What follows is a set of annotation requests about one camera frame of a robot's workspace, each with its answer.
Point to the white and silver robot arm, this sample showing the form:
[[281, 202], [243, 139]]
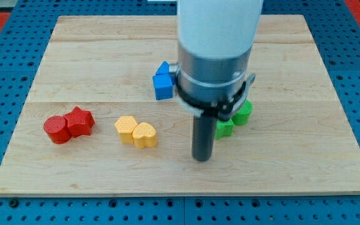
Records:
[[215, 39]]

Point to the blue cube block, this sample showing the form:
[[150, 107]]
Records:
[[163, 86]]

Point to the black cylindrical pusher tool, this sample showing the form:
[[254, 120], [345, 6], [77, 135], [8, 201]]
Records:
[[203, 134]]

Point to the yellow heart block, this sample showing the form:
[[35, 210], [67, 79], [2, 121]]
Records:
[[144, 135]]

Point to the blue triangle block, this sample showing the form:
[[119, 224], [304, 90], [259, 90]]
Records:
[[170, 69]]

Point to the green star block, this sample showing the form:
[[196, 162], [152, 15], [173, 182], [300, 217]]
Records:
[[224, 129]]

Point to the yellow hexagon block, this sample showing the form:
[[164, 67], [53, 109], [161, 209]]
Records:
[[125, 126]]

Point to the green cylinder block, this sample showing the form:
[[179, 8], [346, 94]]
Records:
[[242, 116]]

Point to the red star block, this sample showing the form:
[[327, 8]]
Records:
[[79, 122]]

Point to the wooden board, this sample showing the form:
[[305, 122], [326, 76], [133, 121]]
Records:
[[298, 141]]

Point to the red cylinder block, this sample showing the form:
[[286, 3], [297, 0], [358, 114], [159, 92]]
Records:
[[57, 130]]

